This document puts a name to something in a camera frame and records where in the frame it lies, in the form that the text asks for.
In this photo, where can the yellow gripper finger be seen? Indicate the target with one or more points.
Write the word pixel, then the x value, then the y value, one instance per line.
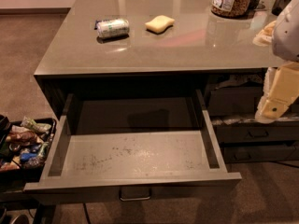
pixel 264 37
pixel 280 91

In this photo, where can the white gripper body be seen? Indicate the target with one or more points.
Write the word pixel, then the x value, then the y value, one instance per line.
pixel 287 34

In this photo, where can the grey drawer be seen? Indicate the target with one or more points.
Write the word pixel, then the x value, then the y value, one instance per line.
pixel 166 144

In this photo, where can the middle right drawer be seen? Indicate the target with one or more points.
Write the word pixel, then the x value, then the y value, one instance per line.
pixel 257 132

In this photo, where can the top right drawer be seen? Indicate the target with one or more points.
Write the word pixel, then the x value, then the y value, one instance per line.
pixel 233 100

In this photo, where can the bottom right drawer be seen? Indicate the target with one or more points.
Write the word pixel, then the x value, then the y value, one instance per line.
pixel 261 153

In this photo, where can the large jar of nuts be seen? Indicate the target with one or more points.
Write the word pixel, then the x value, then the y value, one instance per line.
pixel 230 8

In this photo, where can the yellow sponge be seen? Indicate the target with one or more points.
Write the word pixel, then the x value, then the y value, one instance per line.
pixel 159 24

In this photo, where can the grey counter cabinet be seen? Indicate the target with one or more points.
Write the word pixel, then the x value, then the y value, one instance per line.
pixel 199 52

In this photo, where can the silver green soda can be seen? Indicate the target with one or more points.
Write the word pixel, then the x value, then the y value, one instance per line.
pixel 112 28

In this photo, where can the green snack packet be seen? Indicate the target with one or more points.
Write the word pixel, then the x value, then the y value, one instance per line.
pixel 35 126

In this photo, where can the black snack tray cart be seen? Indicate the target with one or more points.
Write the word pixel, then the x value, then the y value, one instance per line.
pixel 14 174

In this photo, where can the blue snack packet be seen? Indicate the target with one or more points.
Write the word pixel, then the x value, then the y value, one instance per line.
pixel 24 157

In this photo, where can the silver drawer handle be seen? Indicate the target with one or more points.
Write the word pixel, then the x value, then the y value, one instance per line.
pixel 134 194

